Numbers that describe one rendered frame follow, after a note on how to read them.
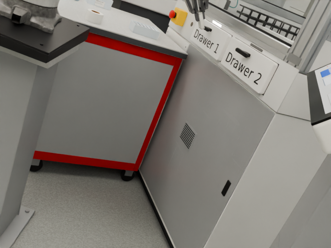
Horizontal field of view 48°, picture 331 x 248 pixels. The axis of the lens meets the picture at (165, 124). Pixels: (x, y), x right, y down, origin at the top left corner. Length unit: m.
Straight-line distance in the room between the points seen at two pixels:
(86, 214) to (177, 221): 0.41
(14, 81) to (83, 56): 0.52
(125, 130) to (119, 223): 0.44
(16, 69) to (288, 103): 0.82
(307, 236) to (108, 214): 1.13
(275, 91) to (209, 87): 0.39
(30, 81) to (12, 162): 0.28
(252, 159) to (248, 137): 0.08
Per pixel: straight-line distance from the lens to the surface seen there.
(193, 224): 1.51
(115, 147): 1.85
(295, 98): 1.23
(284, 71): 1.23
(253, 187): 1.36
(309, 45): 1.19
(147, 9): 2.38
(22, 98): 1.16
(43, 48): 0.98
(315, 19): 1.21
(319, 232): 0.80
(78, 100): 1.69
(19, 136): 1.21
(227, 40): 1.50
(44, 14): 1.14
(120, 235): 1.69
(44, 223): 1.63
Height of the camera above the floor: 1.08
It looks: 22 degrees down
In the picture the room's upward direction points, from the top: 22 degrees clockwise
